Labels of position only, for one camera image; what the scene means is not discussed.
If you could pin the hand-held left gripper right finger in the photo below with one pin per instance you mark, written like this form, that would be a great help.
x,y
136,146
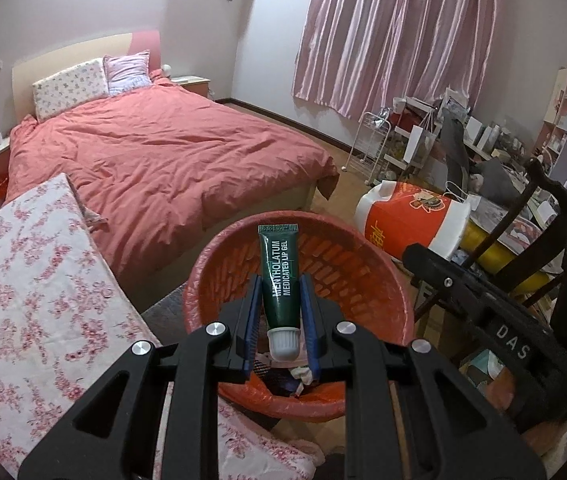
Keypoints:
x,y
309,320

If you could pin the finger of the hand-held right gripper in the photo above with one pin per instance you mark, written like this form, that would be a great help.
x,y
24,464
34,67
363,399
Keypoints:
x,y
438,277

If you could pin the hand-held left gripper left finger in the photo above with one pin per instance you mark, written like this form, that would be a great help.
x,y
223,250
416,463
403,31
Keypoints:
x,y
252,320

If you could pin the green tube with white cap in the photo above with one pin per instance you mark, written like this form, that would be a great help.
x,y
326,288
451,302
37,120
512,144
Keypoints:
x,y
277,280

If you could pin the orange plastic basket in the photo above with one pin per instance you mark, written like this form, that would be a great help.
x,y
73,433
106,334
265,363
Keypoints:
x,y
343,280

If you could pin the yellow cylinder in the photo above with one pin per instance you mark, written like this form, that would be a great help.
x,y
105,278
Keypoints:
x,y
483,245

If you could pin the large orange white container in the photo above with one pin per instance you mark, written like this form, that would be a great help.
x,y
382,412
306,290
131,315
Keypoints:
x,y
408,220

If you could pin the dark wooden chair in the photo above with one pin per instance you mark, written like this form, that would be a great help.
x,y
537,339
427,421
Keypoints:
x,y
513,225

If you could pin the grey chair back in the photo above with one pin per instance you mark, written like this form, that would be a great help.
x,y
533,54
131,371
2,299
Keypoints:
x,y
454,160

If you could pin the white paper bag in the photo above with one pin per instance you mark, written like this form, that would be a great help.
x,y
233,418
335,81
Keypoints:
x,y
419,146

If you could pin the bed with pink duvet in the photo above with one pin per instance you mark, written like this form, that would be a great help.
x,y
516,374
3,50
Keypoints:
x,y
173,160

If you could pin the floral tablecloth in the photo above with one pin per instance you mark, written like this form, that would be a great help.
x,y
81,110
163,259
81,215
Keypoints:
x,y
28,300

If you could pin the wooden nightstand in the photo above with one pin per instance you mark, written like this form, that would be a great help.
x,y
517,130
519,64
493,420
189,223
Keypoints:
x,y
191,85

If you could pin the pink curtain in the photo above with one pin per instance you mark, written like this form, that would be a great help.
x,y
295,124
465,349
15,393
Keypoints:
x,y
398,35

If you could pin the purple striped pillow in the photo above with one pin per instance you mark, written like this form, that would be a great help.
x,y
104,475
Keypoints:
x,y
128,71

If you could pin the white floral pillow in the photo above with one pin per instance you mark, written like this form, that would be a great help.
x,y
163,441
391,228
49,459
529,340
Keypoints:
x,y
68,87

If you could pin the beige pink headboard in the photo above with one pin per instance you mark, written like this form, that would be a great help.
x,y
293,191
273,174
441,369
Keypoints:
x,y
63,55

